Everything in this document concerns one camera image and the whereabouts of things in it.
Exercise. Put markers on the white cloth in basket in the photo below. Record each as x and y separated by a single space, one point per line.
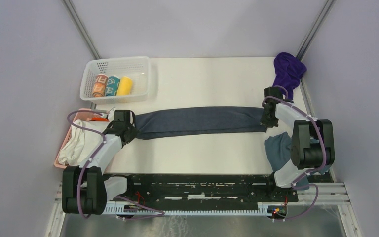
79 147

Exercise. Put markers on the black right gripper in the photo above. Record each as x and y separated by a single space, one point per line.
267 123

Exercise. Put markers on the teal blue towel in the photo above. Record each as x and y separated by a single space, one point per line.
279 150

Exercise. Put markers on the orange item in basket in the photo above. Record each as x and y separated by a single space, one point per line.
96 119

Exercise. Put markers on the purple towel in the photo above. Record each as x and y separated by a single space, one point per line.
289 72

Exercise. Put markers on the corner metal rail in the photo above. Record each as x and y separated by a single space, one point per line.
315 26
81 28

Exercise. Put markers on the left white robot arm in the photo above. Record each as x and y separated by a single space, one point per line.
85 191

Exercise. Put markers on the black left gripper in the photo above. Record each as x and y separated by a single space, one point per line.
133 134

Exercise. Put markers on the dark grey towel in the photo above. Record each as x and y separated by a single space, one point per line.
199 121

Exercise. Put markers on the right corner metal rail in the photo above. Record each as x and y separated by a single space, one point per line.
315 26

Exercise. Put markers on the left corner metal rail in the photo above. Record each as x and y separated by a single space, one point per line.
81 28

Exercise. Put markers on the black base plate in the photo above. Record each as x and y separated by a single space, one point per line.
184 192

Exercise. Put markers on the white plastic basket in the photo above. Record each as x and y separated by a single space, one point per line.
137 68

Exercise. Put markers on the orange patterned rolled towel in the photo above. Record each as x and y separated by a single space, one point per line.
99 86

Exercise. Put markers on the teal patterned rolled towel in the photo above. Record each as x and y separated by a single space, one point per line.
112 86

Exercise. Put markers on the yellow rolled towel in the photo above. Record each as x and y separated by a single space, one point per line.
125 86

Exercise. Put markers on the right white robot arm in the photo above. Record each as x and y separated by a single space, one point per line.
312 147

